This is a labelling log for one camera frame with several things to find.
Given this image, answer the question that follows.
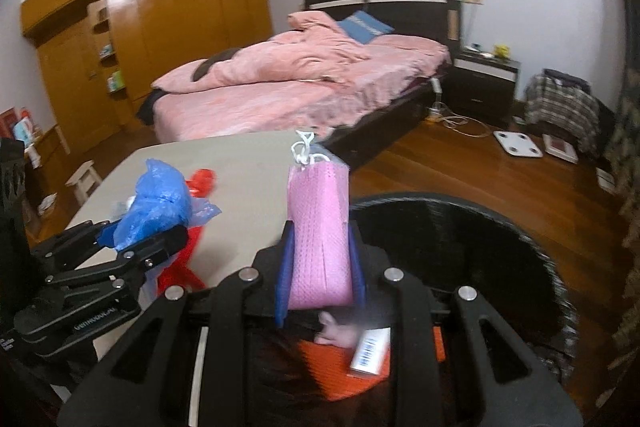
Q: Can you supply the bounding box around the wooden wardrobe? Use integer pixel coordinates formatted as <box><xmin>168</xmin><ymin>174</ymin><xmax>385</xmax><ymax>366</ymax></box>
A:
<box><xmin>20</xmin><ymin>0</ymin><xmax>273</xmax><ymax>142</ymax></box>

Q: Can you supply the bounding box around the patterned dark curtain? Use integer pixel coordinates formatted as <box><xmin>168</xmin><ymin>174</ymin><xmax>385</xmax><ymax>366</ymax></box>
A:
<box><xmin>600</xmin><ymin>0</ymin><xmax>640</xmax><ymax>358</ymax></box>

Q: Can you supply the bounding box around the dark cloth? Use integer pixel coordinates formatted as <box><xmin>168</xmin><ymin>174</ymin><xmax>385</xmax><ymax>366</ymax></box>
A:
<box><xmin>136</xmin><ymin>89</ymin><xmax>166</xmax><ymax>125</ymax></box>

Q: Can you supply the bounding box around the white cable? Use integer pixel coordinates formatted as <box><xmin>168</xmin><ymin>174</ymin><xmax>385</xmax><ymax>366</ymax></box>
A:
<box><xmin>435</xmin><ymin>112</ymin><xmax>493</xmax><ymax>138</ymax></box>

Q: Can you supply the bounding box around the dark nightstand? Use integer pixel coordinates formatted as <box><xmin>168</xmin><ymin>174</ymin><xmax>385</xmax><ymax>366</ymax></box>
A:
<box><xmin>445</xmin><ymin>49</ymin><xmax>522</xmax><ymax>130</ymax></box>

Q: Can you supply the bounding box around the pink face mask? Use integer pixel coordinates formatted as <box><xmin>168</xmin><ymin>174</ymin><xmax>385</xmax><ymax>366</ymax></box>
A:
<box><xmin>286</xmin><ymin>129</ymin><xmax>351</xmax><ymax>310</ymax></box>

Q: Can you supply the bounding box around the white and red scale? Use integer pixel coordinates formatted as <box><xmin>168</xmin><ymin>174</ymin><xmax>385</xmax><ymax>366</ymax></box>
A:
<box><xmin>542</xmin><ymin>134</ymin><xmax>580</xmax><ymax>164</ymax></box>

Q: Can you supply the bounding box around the plaid cloth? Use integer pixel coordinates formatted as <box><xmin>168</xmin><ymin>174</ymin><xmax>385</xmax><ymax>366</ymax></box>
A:
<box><xmin>524</xmin><ymin>74</ymin><xmax>601</xmax><ymax>155</ymax></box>

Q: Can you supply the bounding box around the small wooden stool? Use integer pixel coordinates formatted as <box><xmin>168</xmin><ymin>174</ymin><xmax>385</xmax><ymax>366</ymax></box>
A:
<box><xmin>65</xmin><ymin>160</ymin><xmax>103</xmax><ymax>200</ymax></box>

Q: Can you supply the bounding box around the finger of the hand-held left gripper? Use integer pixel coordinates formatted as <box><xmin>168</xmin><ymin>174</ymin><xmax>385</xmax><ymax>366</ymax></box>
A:
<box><xmin>44</xmin><ymin>224</ymin><xmax>189</xmax><ymax>303</ymax></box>
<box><xmin>30</xmin><ymin>218</ymin><xmax>123</xmax><ymax>275</ymax></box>

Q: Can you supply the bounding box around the white bathroom scale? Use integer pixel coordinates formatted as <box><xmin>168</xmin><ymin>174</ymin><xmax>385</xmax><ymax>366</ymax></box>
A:
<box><xmin>493</xmin><ymin>130</ymin><xmax>543</xmax><ymax>158</ymax></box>

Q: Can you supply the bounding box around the blue plastic bag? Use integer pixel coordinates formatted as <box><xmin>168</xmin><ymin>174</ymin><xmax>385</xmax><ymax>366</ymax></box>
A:
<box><xmin>112</xmin><ymin>158</ymin><xmax>222</xmax><ymax>251</ymax></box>

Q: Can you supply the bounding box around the wooden side desk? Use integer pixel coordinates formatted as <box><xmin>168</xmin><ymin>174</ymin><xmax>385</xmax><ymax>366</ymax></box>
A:
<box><xmin>22</xmin><ymin>124</ymin><xmax>71</xmax><ymax>228</ymax></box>

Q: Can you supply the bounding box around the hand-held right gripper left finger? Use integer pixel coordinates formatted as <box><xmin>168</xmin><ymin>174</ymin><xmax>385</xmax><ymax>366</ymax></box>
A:
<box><xmin>56</xmin><ymin>219</ymin><xmax>296</xmax><ymax>427</ymax></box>

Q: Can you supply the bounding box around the dark purple bag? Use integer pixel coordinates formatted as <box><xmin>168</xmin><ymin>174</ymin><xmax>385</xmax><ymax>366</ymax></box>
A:
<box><xmin>542</xmin><ymin>68</ymin><xmax>591</xmax><ymax>90</ymax></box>

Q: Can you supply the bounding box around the black-lined trash bin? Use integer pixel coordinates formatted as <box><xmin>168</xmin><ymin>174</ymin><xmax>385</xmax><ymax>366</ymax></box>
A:
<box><xmin>240</xmin><ymin>193</ymin><xmax>578</xmax><ymax>427</ymax></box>

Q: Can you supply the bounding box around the blue quilted cloth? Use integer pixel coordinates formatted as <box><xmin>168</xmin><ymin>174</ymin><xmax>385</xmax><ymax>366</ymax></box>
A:
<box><xmin>312</xmin><ymin>142</ymin><xmax>348</xmax><ymax>170</ymax></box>

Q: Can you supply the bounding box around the dark bed with pink sheet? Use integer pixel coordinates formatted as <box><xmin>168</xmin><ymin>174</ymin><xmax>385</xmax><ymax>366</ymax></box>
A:
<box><xmin>137</xmin><ymin>0</ymin><xmax>463</xmax><ymax>168</ymax></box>

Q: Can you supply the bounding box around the red framed picture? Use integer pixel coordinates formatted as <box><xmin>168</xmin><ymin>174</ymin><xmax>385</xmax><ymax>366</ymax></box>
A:
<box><xmin>0</xmin><ymin>107</ymin><xmax>21</xmax><ymax>140</ymax></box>

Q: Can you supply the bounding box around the small white box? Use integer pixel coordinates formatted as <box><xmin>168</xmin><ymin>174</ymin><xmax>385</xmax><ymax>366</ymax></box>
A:
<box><xmin>348</xmin><ymin>327</ymin><xmax>392</xmax><ymax>378</ymax></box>

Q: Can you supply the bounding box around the pink duvet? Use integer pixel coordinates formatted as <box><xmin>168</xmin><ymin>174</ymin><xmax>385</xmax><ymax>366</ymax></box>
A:
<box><xmin>152</xmin><ymin>11</ymin><xmax>373</xmax><ymax>94</ymax></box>

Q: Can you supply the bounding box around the orange foam net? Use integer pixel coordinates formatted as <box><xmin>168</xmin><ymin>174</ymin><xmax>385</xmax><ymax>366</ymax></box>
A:
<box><xmin>295</xmin><ymin>327</ymin><xmax>446</xmax><ymax>403</ymax></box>

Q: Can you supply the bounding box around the blue pillow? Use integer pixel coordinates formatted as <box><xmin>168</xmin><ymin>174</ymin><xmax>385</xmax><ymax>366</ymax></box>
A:
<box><xmin>337</xmin><ymin>11</ymin><xmax>393</xmax><ymax>44</ymax></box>

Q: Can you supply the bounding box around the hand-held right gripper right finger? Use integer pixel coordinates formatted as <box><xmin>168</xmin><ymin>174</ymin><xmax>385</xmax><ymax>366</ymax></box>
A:
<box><xmin>347</xmin><ymin>219</ymin><xmax>585</xmax><ymax>427</ymax></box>

